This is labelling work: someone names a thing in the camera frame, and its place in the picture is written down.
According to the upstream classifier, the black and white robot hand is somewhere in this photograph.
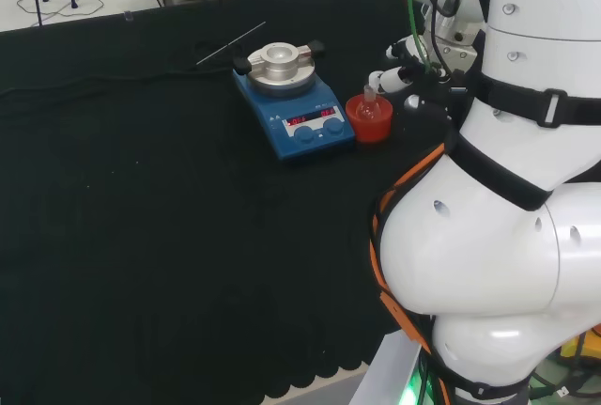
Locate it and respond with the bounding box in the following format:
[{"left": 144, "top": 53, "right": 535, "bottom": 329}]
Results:
[{"left": 367, "top": 34, "right": 472, "bottom": 125}]

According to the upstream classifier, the clear round-bottom glass flask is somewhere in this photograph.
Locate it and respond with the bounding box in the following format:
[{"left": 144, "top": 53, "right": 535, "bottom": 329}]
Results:
[{"left": 355, "top": 84, "right": 382, "bottom": 122}]

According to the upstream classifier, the red round flask holder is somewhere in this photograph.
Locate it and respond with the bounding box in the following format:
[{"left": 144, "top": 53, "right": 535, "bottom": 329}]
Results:
[{"left": 345, "top": 93, "right": 394, "bottom": 145}]

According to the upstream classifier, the heater with blue base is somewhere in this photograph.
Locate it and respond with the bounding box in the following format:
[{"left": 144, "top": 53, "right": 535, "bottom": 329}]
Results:
[{"left": 231, "top": 39, "right": 357, "bottom": 163}]

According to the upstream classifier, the thin metal probe rod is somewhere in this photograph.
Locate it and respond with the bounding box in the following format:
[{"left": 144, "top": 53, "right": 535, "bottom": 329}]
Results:
[{"left": 195, "top": 21, "right": 268, "bottom": 67}]

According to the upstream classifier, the black bench cloth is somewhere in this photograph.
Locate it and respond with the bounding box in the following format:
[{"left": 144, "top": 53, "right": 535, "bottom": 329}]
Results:
[{"left": 0, "top": 0, "right": 470, "bottom": 402}]

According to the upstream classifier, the yellow stop button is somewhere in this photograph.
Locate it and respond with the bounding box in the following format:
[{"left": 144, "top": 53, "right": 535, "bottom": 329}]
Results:
[{"left": 560, "top": 324, "right": 601, "bottom": 369}]

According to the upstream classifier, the black heater power cable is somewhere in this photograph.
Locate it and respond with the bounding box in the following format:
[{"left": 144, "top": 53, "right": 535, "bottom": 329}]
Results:
[{"left": 0, "top": 40, "right": 245, "bottom": 97}]

